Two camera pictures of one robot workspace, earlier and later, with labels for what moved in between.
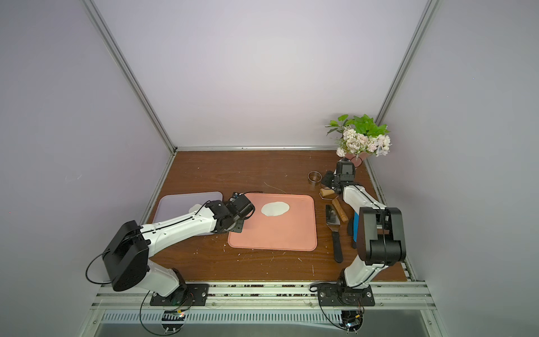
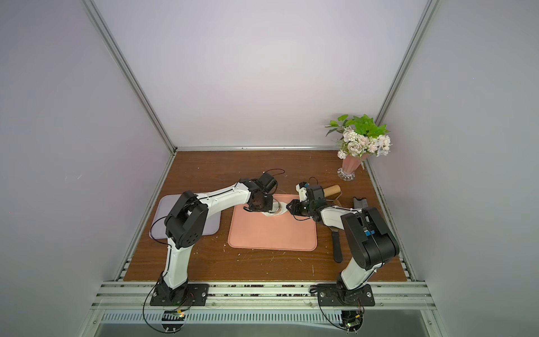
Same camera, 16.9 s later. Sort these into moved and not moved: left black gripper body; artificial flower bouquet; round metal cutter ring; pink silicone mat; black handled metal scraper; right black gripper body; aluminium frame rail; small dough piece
Moved: round metal cutter ring; right black gripper body; left black gripper body
Not moved: black handled metal scraper; pink silicone mat; artificial flower bouquet; aluminium frame rail; small dough piece
